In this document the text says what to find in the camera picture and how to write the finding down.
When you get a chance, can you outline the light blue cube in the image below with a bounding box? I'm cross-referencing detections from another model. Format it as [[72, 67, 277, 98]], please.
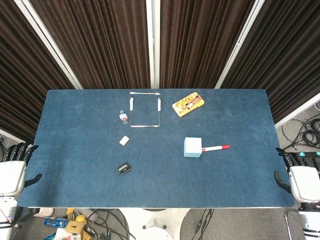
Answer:
[[183, 136, 203, 158]]

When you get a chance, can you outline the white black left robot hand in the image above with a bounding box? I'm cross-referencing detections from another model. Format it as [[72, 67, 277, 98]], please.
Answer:
[[0, 143, 43, 196]]

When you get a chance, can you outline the white shoe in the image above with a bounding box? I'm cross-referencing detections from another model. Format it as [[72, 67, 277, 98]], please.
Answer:
[[33, 207, 55, 218]]

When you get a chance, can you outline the red and white marker pen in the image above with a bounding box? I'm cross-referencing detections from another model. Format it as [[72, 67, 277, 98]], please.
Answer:
[[201, 144, 231, 153]]

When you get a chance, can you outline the metal wire book stand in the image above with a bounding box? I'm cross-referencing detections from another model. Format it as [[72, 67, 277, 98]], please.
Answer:
[[128, 91, 161, 129]]

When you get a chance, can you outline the white frame post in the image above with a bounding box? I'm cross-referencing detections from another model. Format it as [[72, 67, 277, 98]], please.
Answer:
[[214, 0, 266, 89], [145, 0, 161, 89], [13, 0, 83, 90], [274, 92, 320, 129]]

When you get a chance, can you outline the black cable with adapter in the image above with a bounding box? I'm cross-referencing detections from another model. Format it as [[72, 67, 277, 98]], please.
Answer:
[[194, 208, 214, 240]]

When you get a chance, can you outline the black foot pedal board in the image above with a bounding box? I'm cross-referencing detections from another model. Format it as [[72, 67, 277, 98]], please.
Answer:
[[291, 151, 320, 169]]

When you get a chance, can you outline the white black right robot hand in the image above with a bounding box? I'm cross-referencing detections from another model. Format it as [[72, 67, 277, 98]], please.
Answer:
[[273, 147, 320, 202]]

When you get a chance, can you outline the small black clip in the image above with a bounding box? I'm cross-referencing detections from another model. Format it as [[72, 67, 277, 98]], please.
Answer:
[[117, 162, 132, 176]]

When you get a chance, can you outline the blue cardboard box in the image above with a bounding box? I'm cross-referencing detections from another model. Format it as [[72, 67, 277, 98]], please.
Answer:
[[43, 216, 70, 229]]

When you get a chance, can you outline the black cable tangle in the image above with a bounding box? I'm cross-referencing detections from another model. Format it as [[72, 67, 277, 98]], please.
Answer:
[[85, 208, 136, 240]]

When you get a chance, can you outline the dark brown curtain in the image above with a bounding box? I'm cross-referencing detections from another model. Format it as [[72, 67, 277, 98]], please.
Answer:
[[0, 0, 76, 144], [159, 0, 256, 89], [220, 0, 320, 124], [29, 0, 151, 90]]

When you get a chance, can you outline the black floor cable bundle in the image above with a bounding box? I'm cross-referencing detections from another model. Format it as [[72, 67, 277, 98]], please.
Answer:
[[281, 117, 320, 151]]

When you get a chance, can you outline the yellow cardboard block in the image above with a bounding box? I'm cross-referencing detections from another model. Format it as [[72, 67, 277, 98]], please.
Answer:
[[65, 219, 86, 235]]

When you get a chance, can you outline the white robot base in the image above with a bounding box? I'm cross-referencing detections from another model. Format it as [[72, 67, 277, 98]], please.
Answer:
[[119, 208, 191, 240]]

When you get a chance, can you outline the yellow snack box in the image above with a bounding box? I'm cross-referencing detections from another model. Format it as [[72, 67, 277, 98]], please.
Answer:
[[171, 91, 205, 118]]

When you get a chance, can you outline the blue table mat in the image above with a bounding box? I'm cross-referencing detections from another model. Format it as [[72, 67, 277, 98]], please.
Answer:
[[18, 88, 295, 209]]

